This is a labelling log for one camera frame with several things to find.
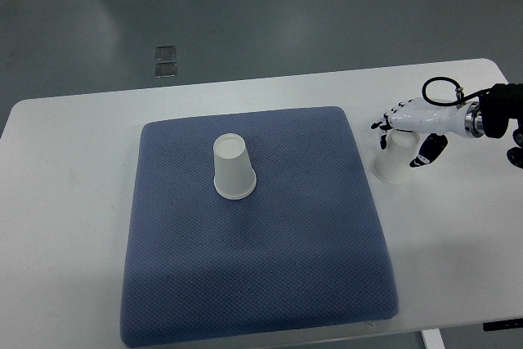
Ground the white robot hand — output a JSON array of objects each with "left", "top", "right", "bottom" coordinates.
[{"left": 370, "top": 97, "right": 481, "bottom": 168}]

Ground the white paper cup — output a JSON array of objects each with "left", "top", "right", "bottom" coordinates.
[
  {"left": 372, "top": 130, "right": 420, "bottom": 185},
  {"left": 213, "top": 133, "right": 257, "bottom": 200}
]

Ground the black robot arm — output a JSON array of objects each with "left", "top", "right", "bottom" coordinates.
[{"left": 371, "top": 76, "right": 522, "bottom": 168}]

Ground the blue quilted cushion mat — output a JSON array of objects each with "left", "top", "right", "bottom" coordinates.
[{"left": 120, "top": 106, "right": 399, "bottom": 347}]

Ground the white paper cup on mat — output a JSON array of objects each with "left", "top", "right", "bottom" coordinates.
[{"left": 213, "top": 133, "right": 257, "bottom": 200}]

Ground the white table leg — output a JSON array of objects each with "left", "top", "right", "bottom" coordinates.
[{"left": 421, "top": 329, "right": 445, "bottom": 349}]

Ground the black table control panel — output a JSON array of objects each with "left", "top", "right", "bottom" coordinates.
[{"left": 482, "top": 318, "right": 523, "bottom": 332}]

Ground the lower metal floor plate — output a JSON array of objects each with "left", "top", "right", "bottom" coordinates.
[{"left": 154, "top": 61, "right": 177, "bottom": 78}]

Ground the metal floor plate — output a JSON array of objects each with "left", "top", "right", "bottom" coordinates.
[
  {"left": 155, "top": 46, "right": 177, "bottom": 60},
  {"left": 154, "top": 61, "right": 177, "bottom": 78}
]

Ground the upper metal floor plate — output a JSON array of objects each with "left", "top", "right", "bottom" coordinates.
[{"left": 155, "top": 46, "right": 177, "bottom": 60}]

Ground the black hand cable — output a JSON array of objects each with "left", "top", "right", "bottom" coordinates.
[{"left": 421, "top": 76, "right": 495, "bottom": 108}]

